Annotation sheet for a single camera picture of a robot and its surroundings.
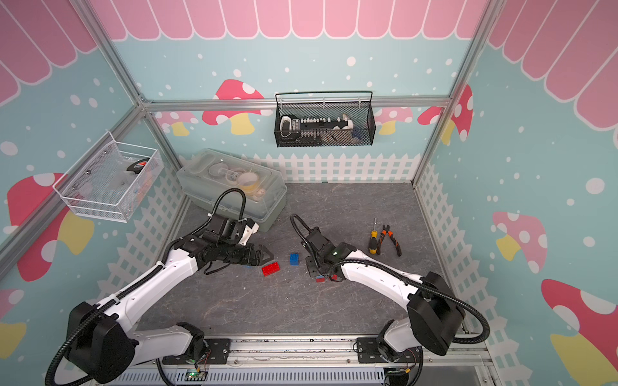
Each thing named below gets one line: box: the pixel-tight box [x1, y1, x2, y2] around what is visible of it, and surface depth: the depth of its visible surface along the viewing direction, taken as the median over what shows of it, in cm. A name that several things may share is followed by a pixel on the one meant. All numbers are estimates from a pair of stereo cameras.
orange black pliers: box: [376, 224, 402, 257], surface depth 102 cm
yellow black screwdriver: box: [369, 217, 379, 255], surface depth 101 cm
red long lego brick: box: [261, 261, 281, 277], surface depth 92 cm
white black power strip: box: [279, 114, 354, 143], surface depth 89 cm
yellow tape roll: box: [238, 172, 260, 194], surface depth 99 cm
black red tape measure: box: [126, 157, 151, 175], surface depth 81 cm
